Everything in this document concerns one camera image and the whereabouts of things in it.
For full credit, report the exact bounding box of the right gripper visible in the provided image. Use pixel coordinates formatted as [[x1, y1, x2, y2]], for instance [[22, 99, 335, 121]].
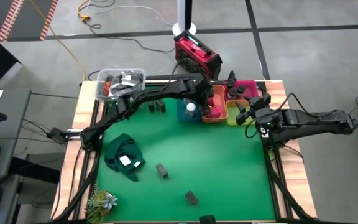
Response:
[[235, 102, 282, 139]]

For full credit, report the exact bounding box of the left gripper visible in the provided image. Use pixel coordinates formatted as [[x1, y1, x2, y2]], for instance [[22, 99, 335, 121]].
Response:
[[194, 77, 216, 119]]

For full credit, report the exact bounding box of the bagel seasoning glass jar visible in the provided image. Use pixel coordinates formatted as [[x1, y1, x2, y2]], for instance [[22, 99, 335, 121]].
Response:
[[185, 102, 197, 119]]

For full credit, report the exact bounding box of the yellow plastic bin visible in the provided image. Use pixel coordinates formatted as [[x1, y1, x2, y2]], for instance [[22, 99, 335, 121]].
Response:
[[226, 98, 264, 126]]

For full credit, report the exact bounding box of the blue plastic bin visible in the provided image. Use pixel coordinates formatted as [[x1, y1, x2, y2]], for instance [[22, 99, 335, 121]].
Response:
[[177, 93, 203, 123]]

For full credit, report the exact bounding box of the orange plastic bin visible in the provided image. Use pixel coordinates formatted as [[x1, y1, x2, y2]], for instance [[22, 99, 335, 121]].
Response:
[[201, 84, 229, 124]]

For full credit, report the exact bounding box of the pink plastic bin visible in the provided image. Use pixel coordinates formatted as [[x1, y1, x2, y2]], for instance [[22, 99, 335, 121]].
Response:
[[224, 79, 260, 101]]

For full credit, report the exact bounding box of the green table mat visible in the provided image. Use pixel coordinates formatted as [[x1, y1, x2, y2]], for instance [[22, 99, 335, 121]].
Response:
[[96, 85, 277, 222]]

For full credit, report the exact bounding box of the red black power station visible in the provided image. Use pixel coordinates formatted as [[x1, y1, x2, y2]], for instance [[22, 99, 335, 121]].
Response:
[[173, 29, 224, 80]]

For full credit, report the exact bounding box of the wooden table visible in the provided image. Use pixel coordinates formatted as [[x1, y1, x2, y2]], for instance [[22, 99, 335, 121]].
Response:
[[50, 79, 319, 224]]

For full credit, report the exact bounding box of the grey folded garment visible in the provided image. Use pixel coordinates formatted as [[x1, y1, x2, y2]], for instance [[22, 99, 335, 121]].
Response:
[[108, 70, 145, 98]]

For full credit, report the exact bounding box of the dark green garment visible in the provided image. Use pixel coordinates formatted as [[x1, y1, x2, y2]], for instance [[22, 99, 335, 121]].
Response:
[[104, 133, 147, 183]]

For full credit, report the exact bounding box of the white column stand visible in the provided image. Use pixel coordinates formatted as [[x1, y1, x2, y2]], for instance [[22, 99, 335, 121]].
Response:
[[172, 0, 198, 37]]

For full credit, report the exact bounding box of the black rounded object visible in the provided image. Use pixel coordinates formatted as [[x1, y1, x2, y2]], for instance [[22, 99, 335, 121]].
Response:
[[198, 214, 216, 224]]

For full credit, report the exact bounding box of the clear plastic storage bin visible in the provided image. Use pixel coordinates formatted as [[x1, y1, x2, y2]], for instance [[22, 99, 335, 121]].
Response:
[[95, 68, 147, 103]]

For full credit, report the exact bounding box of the artificial succulent plant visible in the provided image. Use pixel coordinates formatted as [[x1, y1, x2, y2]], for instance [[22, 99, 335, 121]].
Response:
[[85, 181, 119, 223]]

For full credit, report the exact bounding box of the black control box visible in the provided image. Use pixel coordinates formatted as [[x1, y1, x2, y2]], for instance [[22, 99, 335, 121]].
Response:
[[48, 126, 70, 144]]

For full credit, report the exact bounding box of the grey desk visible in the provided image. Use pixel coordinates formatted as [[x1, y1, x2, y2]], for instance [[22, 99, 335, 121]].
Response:
[[0, 88, 33, 224]]

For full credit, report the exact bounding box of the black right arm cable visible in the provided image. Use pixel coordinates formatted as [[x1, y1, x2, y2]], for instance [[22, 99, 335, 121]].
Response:
[[244, 92, 341, 140]]

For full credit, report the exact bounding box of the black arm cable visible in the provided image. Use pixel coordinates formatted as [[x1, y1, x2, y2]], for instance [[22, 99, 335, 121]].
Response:
[[165, 57, 213, 94], [244, 92, 341, 140]]

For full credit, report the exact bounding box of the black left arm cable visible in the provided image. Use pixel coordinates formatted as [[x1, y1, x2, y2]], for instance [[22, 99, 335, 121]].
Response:
[[165, 57, 213, 94]]

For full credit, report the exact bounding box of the black floor cable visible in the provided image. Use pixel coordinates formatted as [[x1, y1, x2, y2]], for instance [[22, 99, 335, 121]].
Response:
[[87, 23, 176, 54]]

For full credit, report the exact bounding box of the yellow cable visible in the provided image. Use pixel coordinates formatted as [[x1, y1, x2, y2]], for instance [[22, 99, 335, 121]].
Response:
[[29, 0, 86, 82]]

